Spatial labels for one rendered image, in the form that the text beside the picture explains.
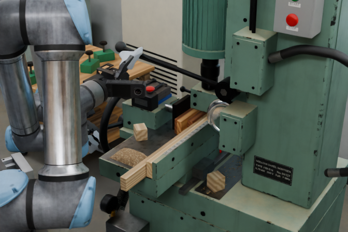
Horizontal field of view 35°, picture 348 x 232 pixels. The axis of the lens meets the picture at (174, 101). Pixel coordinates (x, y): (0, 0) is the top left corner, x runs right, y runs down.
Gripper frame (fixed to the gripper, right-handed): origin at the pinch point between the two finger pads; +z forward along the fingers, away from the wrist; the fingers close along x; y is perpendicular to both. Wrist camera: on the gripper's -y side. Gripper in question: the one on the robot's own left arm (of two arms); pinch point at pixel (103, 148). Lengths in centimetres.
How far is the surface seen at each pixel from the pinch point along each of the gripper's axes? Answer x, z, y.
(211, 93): -5, 22, -49
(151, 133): 6.7, 16.0, -30.1
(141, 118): 4.6, 9.5, -29.2
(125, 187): 35, 29, -38
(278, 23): 8, 30, -88
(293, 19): 9, 33, -92
